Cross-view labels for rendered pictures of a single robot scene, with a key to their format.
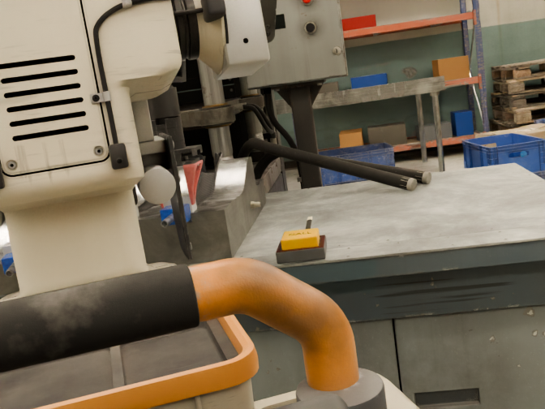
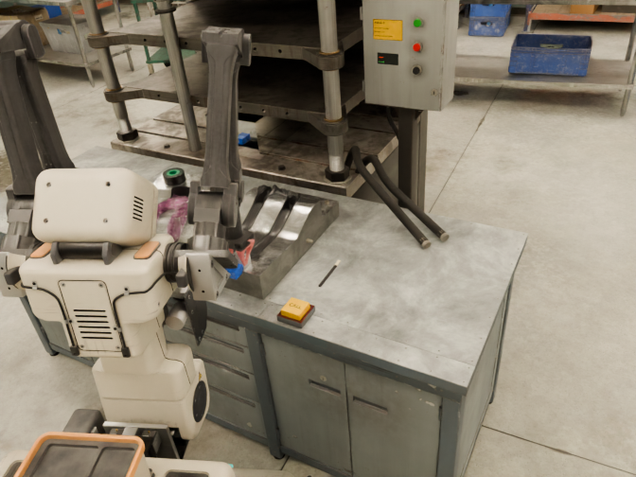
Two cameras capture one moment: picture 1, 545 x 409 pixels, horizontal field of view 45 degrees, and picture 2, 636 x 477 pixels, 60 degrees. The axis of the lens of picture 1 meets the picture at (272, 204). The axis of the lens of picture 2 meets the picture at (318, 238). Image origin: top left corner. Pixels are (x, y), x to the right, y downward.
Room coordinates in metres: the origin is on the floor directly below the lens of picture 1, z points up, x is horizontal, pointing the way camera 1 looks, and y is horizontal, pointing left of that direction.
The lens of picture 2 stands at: (0.04, -0.58, 1.86)
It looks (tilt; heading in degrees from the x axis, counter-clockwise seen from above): 34 degrees down; 24
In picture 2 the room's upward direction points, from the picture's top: 5 degrees counter-clockwise
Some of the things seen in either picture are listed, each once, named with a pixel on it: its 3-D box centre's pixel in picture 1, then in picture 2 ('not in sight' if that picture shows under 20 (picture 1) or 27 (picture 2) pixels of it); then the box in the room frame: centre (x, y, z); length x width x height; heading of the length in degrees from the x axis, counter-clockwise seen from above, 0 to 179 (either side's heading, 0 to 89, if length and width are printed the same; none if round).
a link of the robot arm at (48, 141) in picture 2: not in sight; (41, 120); (0.95, 0.50, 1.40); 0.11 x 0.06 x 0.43; 104
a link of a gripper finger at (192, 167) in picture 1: (181, 178); (239, 250); (1.15, 0.15, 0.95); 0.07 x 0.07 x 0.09; 82
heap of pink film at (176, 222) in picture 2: not in sight; (168, 212); (1.35, 0.54, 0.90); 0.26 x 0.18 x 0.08; 9
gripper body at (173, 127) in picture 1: (167, 139); (232, 228); (1.15, 0.16, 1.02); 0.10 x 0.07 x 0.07; 82
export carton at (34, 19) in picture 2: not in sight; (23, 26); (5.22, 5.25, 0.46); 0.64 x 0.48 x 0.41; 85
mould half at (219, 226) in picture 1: (187, 201); (269, 228); (1.38, 0.18, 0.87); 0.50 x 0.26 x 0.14; 172
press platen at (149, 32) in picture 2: not in sight; (257, 40); (2.34, 0.63, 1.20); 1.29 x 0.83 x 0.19; 82
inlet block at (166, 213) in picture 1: (174, 215); (231, 272); (1.11, 0.17, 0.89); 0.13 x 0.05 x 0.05; 173
